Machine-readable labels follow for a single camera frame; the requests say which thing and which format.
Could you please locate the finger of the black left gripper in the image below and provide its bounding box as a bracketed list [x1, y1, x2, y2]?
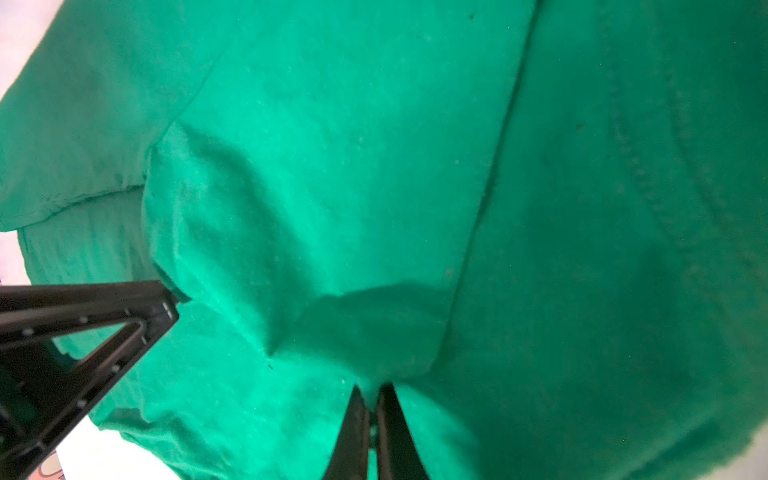
[1, 281, 179, 479]

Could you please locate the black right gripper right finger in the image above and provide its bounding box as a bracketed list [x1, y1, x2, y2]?
[375, 383, 430, 480]

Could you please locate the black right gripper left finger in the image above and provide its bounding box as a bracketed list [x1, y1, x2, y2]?
[322, 386, 371, 480]

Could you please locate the green t shirt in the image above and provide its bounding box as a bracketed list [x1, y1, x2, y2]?
[1, 1, 767, 479]

